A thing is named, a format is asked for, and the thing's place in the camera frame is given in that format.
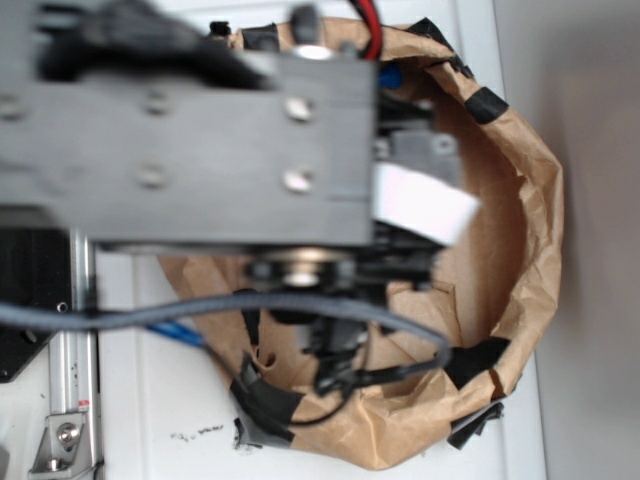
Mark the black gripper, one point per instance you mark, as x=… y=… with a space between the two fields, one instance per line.
x=401 y=251

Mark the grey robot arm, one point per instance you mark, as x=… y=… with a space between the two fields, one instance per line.
x=126 y=125

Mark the brown paper bag bin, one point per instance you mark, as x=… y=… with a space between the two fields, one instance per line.
x=493 y=295

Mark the blue plastic bottle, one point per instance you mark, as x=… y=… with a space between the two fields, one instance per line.
x=390 y=77

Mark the aluminium extrusion rail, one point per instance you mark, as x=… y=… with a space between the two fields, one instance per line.
x=73 y=356

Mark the metal corner bracket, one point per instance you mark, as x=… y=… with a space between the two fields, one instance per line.
x=64 y=451

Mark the black octagonal mount plate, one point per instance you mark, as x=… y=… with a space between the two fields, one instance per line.
x=35 y=272

